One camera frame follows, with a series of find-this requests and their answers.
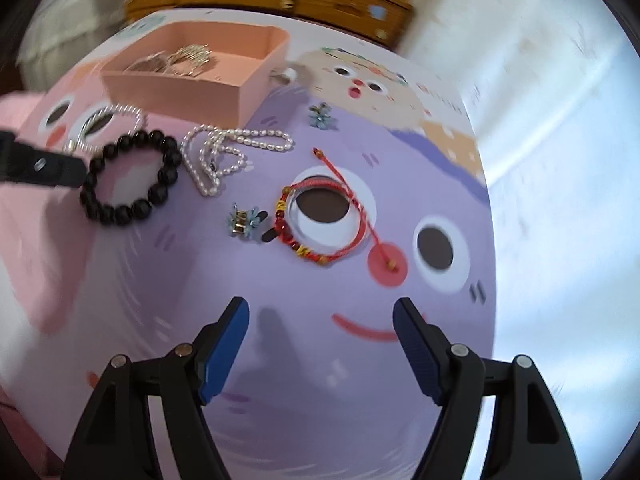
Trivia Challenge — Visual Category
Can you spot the black bead bracelet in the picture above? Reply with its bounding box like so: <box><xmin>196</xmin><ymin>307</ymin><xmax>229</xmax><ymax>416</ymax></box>
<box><xmin>79</xmin><ymin>130</ymin><xmax>183</xmax><ymax>226</ymax></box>

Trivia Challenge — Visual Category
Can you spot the silver jewelry pile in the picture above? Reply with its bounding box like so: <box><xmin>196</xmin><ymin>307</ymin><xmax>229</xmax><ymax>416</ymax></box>
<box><xmin>125</xmin><ymin>43</ymin><xmax>219</xmax><ymax>79</ymax></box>

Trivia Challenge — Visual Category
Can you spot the white pearl necklace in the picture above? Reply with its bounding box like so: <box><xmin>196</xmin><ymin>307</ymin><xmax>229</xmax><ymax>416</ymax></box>
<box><xmin>180</xmin><ymin>125</ymin><xmax>295</xmax><ymax>197</ymax></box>

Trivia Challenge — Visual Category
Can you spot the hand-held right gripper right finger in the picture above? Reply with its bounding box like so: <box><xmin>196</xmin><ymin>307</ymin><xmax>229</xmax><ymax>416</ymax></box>
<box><xmin>392</xmin><ymin>297</ymin><xmax>583</xmax><ymax>480</ymax></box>

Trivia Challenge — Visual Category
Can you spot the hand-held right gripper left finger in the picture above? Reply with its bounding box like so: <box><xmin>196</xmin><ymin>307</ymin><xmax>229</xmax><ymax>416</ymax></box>
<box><xmin>60</xmin><ymin>296</ymin><xmax>250</xmax><ymax>480</ymax></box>

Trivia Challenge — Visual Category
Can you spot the pink jewelry box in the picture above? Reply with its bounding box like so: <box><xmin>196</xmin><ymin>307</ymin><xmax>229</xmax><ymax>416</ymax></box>
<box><xmin>100</xmin><ymin>23</ymin><xmax>291</xmax><ymax>127</ymax></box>

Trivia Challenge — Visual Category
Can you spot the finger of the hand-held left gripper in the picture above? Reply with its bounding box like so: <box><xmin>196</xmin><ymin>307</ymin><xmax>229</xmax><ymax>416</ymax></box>
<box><xmin>0</xmin><ymin>129</ymin><xmax>87</xmax><ymax>190</ymax></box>

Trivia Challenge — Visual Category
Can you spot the silver bead bracelet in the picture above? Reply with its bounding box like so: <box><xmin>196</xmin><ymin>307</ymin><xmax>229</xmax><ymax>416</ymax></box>
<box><xmin>65</xmin><ymin>103</ymin><xmax>147</xmax><ymax>153</ymax></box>

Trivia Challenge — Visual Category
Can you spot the blue flower hair clip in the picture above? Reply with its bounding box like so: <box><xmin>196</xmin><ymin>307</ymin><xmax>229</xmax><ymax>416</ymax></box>
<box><xmin>227</xmin><ymin>203</ymin><xmax>263</xmax><ymax>238</ymax></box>

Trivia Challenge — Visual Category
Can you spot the blue flower earring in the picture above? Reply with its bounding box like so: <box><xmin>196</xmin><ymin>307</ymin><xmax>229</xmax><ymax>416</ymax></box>
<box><xmin>308</xmin><ymin>102</ymin><xmax>336</xmax><ymax>130</ymax></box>

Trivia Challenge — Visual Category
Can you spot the red string bracelet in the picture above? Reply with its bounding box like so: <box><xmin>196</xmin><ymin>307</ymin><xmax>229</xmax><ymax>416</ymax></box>
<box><xmin>273</xmin><ymin>147</ymin><xmax>401</xmax><ymax>272</ymax></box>

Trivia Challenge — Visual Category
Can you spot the cartoon printed mat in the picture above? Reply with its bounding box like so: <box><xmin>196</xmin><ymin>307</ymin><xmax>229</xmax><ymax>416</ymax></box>
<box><xmin>0</xmin><ymin>7</ymin><xmax>498</xmax><ymax>480</ymax></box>

